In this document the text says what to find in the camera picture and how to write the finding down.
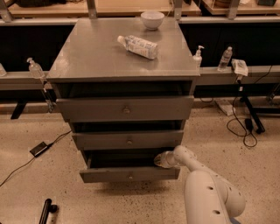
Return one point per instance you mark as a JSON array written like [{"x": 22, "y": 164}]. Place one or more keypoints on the black stand leg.
[
  {"x": 260, "y": 128},
  {"x": 18, "y": 110}
]

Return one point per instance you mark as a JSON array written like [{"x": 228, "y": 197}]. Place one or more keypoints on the grey bench rail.
[{"x": 209, "y": 76}]

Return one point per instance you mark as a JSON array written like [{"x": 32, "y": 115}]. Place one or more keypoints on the black handle object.
[{"x": 48, "y": 208}]

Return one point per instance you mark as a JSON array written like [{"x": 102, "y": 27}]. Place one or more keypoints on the white ceramic bowl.
[{"x": 152, "y": 19}]

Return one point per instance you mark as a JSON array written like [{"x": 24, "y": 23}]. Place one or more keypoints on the black stand leg right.
[{"x": 260, "y": 128}]

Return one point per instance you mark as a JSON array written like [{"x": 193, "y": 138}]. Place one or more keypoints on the standing clear water bottle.
[{"x": 225, "y": 58}]

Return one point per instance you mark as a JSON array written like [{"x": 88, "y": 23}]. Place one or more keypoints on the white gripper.
[{"x": 167, "y": 160}]

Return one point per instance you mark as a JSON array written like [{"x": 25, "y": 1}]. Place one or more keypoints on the grey middle drawer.
[{"x": 127, "y": 140}]

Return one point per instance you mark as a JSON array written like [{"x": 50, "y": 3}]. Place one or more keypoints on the grey drawer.
[
  {"x": 116, "y": 109},
  {"x": 125, "y": 165},
  {"x": 127, "y": 140}
]

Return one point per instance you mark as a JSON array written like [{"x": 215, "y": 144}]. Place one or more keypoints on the flat paper on floor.
[{"x": 225, "y": 107}]

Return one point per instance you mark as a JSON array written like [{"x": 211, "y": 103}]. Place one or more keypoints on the grey drawer cabinet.
[{"x": 93, "y": 64}]

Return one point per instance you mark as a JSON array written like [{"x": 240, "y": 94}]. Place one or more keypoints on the white pump dispenser bottle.
[{"x": 197, "y": 56}]

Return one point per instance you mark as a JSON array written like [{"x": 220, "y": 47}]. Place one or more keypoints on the clear pump bottle left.
[{"x": 35, "y": 69}]

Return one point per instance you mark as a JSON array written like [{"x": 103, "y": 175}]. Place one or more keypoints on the black power adapter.
[{"x": 39, "y": 149}]

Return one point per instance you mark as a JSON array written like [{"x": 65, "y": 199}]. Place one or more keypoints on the black stand leg left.
[{"x": 18, "y": 110}]

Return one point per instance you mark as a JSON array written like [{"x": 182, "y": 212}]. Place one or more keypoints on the lying plastic water bottle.
[{"x": 139, "y": 46}]

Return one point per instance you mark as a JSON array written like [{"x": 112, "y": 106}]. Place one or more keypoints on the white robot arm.
[{"x": 209, "y": 198}]

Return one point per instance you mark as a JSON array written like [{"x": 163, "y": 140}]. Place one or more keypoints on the white crumpled packet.
[{"x": 240, "y": 67}]

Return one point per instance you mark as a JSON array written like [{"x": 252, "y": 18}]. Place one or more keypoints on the grey top drawer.
[{"x": 116, "y": 109}]

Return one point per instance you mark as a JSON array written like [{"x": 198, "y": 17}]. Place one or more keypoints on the grey bottom drawer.
[{"x": 125, "y": 165}]

